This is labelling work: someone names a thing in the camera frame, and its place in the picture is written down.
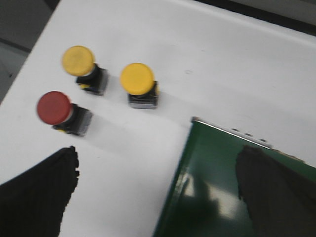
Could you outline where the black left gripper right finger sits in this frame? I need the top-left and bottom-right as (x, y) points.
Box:
(236, 146), (316, 237)

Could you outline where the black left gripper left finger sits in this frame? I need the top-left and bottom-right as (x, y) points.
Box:
(0, 146), (79, 237)

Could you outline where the green conveyor belt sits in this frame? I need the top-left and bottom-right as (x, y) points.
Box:
(153, 122), (316, 237)

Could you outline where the yellow push button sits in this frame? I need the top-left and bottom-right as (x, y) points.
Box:
(119, 63), (159, 109)
(61, 45), (109, 96)

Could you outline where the aluminium conveyor frame rail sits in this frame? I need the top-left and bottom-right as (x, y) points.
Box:
(191, 117), (306, 164)

